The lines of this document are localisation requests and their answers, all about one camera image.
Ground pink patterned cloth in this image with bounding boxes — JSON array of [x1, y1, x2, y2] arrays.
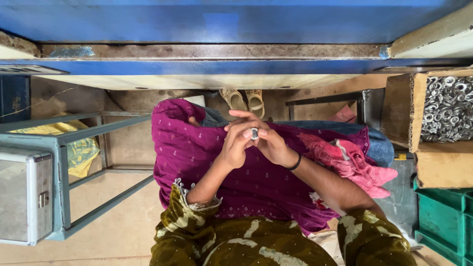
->
[[297, 132, 399, 199]]

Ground green plastic crate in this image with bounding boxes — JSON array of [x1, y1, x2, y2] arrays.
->
[[413, 178, 473, 266]]

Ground yellow printed bag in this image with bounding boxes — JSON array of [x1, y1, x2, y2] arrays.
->
[[9, 112, 101, 179]]

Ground person's right hand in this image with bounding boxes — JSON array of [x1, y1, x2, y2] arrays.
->
[[224, 109, 302, 170]]

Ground aluminium case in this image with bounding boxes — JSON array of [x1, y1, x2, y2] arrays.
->
[[0, 146, 54, 247]]

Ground grey-blue metal stool frame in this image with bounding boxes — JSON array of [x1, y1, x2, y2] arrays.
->
[[0, 111, 156, 241]]

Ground person's left hand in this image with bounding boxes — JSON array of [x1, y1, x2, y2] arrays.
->
[[217, 120, 259, 170]]

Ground brown cardboard carton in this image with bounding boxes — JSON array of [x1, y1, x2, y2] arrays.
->
[[381, 66, 473, 189]]

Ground dark blue box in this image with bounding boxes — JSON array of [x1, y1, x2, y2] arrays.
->
[[0, 75, 32, 124]]

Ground heap of metal washers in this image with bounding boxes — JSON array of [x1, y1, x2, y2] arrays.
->
[[420, 75, 473, 144]]

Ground magenta dotted cloth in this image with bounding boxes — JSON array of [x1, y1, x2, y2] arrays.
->
[[152, 98, 370, 237]]

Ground beige sandal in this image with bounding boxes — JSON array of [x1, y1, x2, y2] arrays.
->
[[245, 89, 266, 119], [220, 89, 249, 112]]

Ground blue metal machine frame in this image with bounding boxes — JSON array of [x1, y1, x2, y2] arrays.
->
[[0, 0, 473, 90]]

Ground person's blue jeans legs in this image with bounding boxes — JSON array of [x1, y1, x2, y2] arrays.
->
[[198, 103, 395, 168]]

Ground dark metal stool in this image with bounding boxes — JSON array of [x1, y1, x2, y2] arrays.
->
[[286, 88, 387, 131]]

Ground black wristband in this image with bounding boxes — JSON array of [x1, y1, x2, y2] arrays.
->
[[287, 152, 302, 171]]

